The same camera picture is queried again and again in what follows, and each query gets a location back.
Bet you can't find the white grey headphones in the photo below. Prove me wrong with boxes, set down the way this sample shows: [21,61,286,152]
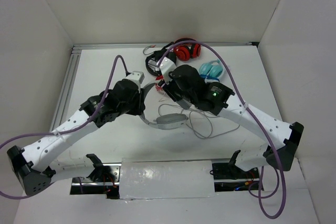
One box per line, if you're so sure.
[138,81,188,130]

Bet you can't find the grey headphone cable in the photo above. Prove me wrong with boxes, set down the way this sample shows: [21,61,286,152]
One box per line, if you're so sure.
[157,103,240,139]

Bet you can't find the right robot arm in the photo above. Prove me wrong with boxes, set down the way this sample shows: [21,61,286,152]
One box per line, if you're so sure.
[160,65,304,178]

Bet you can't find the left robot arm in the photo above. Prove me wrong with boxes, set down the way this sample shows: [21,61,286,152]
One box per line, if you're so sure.
[7,72,144,197]

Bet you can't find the red white headphones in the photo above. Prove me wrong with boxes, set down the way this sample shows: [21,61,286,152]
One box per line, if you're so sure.
[155,75,165,94]

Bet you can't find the red black headphones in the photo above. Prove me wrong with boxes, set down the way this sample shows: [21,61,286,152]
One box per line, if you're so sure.
[173,43,201,61]

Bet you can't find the white taped cover plate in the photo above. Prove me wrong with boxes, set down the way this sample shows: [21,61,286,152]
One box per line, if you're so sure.
[119,161,215,200]

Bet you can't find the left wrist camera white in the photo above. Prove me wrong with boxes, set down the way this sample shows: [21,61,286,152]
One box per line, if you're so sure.
[126,71,145,89]

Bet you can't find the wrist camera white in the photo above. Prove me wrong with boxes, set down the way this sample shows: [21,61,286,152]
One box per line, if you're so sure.
[126,71,145,89]
[155,57,176,83]

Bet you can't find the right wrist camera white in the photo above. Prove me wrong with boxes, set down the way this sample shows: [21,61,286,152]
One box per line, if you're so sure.
[155,57,176,83]

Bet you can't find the teal headphones blue cable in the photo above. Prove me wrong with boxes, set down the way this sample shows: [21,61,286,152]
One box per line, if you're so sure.
[197,59,225,82]

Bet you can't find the black headset with cable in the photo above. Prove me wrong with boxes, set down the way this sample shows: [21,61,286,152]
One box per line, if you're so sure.
[143,42,174,77]

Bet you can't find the aluminium frame rail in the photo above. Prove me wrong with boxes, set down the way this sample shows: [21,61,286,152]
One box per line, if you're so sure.
[54,41,259,156]

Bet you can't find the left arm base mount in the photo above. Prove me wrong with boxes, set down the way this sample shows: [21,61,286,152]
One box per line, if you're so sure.
[70,163,121,199]

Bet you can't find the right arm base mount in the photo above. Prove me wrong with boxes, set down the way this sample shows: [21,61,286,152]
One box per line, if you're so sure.
[209,159,259,193]

